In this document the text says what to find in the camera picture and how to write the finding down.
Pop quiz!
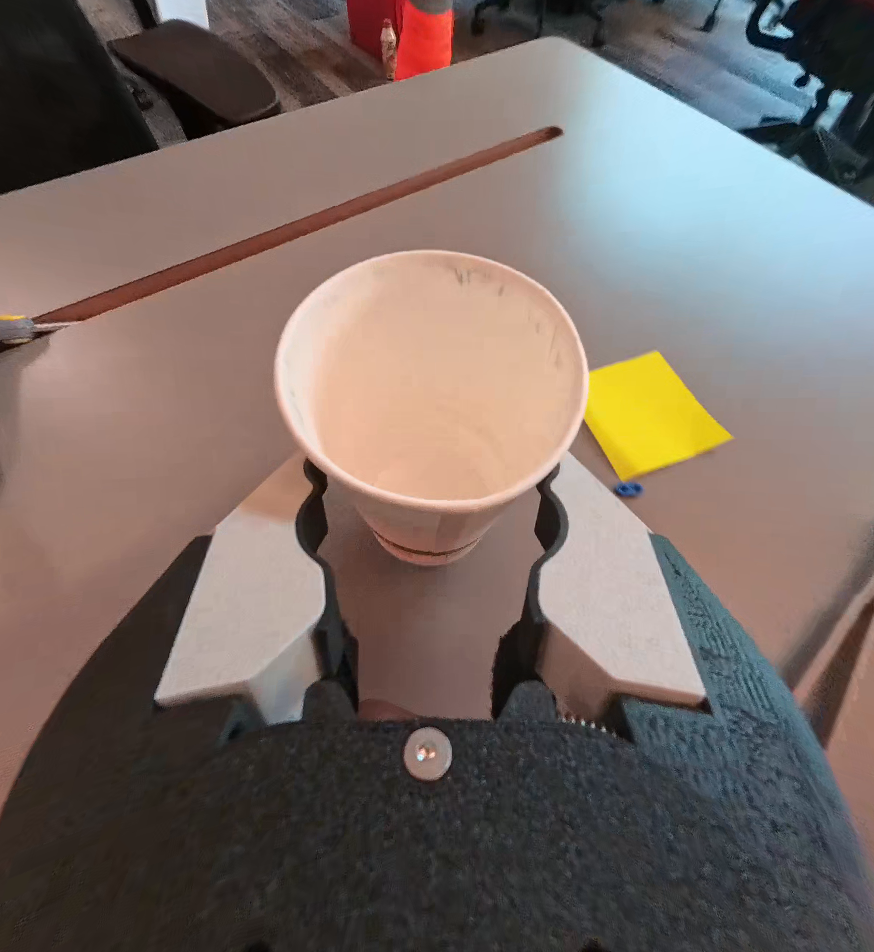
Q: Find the red container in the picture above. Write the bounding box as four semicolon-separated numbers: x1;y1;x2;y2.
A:
346;0;408;65

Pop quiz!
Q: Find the orange traffic cone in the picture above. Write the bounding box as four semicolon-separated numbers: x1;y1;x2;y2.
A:
394;0;456;82

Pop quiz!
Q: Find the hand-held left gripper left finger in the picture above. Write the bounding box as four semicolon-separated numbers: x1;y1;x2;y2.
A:
154;455;357;726

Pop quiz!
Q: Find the yellow sticky note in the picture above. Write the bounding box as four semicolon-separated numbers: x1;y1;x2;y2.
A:
584;351;734;483

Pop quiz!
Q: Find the white paper cup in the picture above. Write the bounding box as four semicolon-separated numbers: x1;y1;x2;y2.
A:
275;250;590;568

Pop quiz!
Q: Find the black mesh office chair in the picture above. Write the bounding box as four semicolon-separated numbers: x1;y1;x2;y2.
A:
0;0;283;207

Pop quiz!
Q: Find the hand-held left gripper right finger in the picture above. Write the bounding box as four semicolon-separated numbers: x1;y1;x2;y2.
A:
492;452;707;718

